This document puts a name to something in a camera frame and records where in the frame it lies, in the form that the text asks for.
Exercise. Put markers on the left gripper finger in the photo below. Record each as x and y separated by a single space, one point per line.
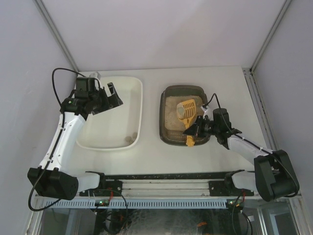
101 109
113 100

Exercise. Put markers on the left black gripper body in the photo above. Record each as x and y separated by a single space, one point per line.
103 101

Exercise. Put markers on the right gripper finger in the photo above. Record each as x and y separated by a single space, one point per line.
192 131
198 122

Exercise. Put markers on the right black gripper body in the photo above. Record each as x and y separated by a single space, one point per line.
198 127

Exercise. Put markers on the yellow litter scoop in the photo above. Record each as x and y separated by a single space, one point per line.
190 112

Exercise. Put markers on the dark brown litter box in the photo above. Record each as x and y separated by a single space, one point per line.
172 137

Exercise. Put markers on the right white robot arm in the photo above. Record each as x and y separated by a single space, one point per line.
272 177

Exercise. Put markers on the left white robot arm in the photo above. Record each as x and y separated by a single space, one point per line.
50 178

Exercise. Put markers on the white plastic tray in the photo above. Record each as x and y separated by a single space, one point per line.
107 131

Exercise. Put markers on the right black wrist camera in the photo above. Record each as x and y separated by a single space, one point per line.
221 119

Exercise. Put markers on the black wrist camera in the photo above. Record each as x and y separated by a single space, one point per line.
221 119
85 84

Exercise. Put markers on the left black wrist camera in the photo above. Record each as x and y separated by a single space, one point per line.
85 84

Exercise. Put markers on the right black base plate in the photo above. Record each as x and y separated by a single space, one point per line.
218 188

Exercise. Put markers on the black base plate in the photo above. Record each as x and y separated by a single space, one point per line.
218 188
111 187

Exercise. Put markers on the right aluminium side rail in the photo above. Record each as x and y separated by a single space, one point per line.
260 109

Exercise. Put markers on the aluminium front rail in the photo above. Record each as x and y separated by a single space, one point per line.
166 187

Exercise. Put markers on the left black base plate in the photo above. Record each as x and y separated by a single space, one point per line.
111 187

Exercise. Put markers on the grey slotted cable duct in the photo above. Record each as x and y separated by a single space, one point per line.
119 203

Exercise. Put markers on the left aluminium frame post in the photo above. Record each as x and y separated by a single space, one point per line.
55 32

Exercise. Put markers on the aluminium frame post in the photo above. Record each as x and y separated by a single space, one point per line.
279 18
55 32

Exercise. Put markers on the right aluminium frame post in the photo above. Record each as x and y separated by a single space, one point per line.
279 18

